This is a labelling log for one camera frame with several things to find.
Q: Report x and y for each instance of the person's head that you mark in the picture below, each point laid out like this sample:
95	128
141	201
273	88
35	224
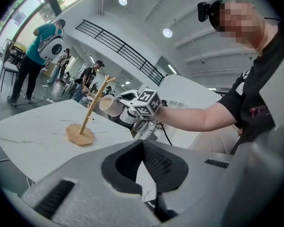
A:
239	20

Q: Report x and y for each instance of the black metal railing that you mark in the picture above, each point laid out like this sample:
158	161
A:
120	46

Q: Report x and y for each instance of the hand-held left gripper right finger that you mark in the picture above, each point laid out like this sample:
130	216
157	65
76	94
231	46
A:
198	185

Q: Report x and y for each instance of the white mobile robot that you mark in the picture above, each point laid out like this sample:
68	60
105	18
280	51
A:
126	94

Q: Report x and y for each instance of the pale pink mug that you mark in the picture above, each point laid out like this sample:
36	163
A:
111	107

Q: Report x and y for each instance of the glass door wall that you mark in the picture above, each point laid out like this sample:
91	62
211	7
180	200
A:
26	13

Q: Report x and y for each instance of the black frame chair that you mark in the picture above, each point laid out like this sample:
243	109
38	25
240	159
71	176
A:
10	66

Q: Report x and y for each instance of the person's right forearm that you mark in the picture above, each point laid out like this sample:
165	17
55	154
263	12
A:
191	119

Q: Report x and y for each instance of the wooden mug tree stand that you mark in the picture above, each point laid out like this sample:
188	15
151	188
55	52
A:
80	138

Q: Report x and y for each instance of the white power strip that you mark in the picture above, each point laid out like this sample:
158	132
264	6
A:
49	100

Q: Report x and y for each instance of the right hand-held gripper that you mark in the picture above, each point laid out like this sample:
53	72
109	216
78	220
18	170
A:
146	102

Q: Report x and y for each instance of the black head camera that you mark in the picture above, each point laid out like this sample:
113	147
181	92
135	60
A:
204	11

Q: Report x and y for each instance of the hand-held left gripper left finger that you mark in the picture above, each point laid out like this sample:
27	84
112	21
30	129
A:
85	185

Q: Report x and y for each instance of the person's black t-shirt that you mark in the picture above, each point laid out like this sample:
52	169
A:
258	91

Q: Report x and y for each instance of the white round-window backpack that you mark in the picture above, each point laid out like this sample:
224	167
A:
53	48

